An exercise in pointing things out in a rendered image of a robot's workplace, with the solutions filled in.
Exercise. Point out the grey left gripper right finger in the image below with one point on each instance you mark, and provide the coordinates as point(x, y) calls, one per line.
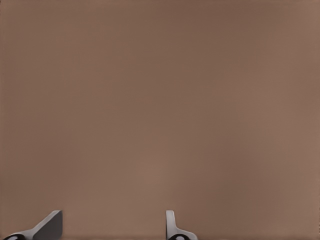
point(171, 225)

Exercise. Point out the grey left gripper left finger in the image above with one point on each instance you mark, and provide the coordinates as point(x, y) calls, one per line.
point(48, 227)

